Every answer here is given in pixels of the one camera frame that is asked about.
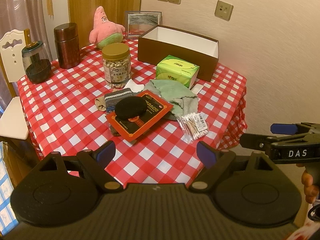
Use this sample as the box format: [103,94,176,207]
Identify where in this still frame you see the cotton swabs plastic pack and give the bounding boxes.
[176,112,209,144]

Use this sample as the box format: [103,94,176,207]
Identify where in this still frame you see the red black plaster packet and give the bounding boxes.
[106,90,173,142]

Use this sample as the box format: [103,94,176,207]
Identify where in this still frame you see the beige cloth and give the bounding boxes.
[94,96,106,112]

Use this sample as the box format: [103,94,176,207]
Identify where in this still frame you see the black round powder puff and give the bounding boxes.
[114,96,147,119]

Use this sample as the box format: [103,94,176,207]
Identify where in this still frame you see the striped grey blue sock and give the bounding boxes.
[104,88,134,113]

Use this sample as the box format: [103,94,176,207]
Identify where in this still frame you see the green grey microfibre cloth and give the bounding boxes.
[144,79,199,121]

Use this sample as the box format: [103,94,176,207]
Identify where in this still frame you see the white cloth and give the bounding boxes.
[124,79,144,93]

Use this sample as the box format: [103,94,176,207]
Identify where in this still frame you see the person's right hand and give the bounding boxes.
[301,170,319,204]

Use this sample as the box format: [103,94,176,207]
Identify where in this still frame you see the red white checkered tablecloth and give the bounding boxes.
[18,42,247,185]

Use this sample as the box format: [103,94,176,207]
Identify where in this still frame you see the white small flat packet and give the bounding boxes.
[191,83,204,95]

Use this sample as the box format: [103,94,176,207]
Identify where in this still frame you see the green tissue box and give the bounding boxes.
[156,55,200,89]

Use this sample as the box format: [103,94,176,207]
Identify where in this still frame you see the nut jar gold lid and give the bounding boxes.
[101,42,132,90]

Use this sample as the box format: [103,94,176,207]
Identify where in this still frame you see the glass jar dark contents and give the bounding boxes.
[22,41,52,84]

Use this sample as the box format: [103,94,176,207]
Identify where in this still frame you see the brown cylindrical canister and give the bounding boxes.
[54,23,80,69]

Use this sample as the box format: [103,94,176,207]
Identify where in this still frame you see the pink Patrick star plush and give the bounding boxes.
[89,6,125,50]

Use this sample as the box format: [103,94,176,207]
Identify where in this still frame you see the brown cardboard box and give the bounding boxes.
[137,25,219,81]

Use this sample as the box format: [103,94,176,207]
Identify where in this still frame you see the framed picture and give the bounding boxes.
[125,11,162,39]

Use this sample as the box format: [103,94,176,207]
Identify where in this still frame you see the wooden door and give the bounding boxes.
[68,0,141,48]

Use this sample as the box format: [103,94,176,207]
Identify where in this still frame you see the translucent window curtain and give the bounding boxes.
[1,0,52,60]

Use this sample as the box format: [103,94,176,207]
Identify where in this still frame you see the network wall socket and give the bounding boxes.
[214,0,234,21]

